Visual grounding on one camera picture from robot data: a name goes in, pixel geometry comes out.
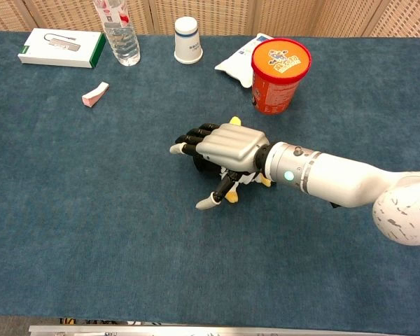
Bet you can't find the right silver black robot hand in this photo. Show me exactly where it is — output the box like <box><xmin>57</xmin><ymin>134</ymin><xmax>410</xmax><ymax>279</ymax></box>
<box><xmin>169</xmin><ymin>122</ymin><xmax>271</xmax><ymax>211</ymax></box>

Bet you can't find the black white yellow plush doll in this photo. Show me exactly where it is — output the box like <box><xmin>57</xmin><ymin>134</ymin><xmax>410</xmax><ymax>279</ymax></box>
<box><xmin>192</xmin><ymin>115</ymin><xmax>276</xmax><ymax>204</ymax></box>

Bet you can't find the white plastic pouch pack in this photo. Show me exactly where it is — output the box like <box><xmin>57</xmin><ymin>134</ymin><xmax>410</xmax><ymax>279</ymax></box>
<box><xmin>214</xmin><ymin>32</ymin><xmax>275</xmax><ymax>89</ymax></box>

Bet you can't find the red cylindrical snack can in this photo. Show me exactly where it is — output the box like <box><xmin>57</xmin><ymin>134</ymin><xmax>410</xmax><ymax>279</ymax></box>
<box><xmin>251</xmin><ymin>37</ymin><xmax>312</xmax><ymax>116</ymax></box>

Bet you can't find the white paper cup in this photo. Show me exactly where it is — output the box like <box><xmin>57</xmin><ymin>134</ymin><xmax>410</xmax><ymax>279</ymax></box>
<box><xmin>174</xmin><ymin>16</ymin><xmax>204</xmax><ymax>65</ymax></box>

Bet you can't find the blue felt table mat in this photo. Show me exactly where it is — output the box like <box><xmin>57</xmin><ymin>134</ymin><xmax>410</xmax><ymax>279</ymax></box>
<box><xmin>0</xmin><ymin>30</ymin><xmax>420</xmax><ymax>335</ymax></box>

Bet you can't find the woven rattan folding screen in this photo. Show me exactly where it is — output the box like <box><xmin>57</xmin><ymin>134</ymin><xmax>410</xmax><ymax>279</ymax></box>
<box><xmin>0</xmin><ymin>0</ymin><xmax>420</xmax><ymax>39</ymax></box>

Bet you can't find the clear plastic water bottle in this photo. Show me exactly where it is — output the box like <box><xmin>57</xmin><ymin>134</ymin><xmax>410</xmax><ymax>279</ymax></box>
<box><xmin>93</xmin><ymin>0</ymin><xmax>141</xmax><ymax>67</ymax></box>

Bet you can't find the white green product box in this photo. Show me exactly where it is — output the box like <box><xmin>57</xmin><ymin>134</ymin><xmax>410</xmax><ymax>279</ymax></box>
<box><xmin>17</xmin><ymin>27</ymin><xmax>107</xmax><ymax>69</ymax></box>

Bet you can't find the silver metal frame bar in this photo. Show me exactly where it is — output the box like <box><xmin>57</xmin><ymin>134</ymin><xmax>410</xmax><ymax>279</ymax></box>
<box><xmin>28</xmin><ymin>324</ymin><xmax>407</xmax><ymax>336</ymax></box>

